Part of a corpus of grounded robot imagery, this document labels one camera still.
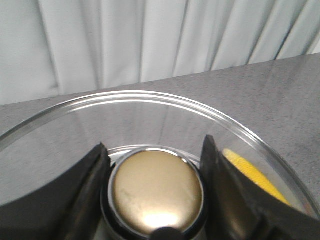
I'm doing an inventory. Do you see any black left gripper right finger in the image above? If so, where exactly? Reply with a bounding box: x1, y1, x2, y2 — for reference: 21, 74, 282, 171
200, 135, 320, 240

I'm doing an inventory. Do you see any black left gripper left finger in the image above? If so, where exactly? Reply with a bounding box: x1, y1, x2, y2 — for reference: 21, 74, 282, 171
0, 143, 111, 240

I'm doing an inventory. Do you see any yellow corn cob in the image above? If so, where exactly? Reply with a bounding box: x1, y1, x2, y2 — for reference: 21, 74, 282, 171
222, 148, 291, 206

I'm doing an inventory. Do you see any glass pot lid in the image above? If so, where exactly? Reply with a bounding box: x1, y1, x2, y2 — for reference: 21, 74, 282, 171
0, 90, 320, 240

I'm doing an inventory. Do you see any white pleated curtain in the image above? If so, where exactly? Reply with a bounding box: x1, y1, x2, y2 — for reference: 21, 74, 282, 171
0, 0, 320, 105

